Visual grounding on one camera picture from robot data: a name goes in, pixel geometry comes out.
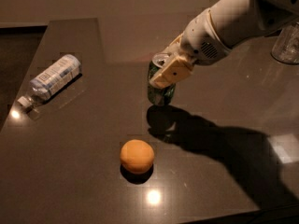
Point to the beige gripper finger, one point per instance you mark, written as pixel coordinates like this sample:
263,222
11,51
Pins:
171,70
173,47

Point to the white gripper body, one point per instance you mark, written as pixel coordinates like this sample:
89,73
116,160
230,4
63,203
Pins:
202,40

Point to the green soda can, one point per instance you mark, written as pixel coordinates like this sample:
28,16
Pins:
159,97

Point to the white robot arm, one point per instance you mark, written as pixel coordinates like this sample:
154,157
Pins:
236,21

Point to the glass jar of nuts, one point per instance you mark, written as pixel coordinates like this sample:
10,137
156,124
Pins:
286,47

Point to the orange fruit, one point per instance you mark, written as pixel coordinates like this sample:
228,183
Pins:
137,156

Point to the clear plastic water bottle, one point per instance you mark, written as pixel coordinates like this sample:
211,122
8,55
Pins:
45,85

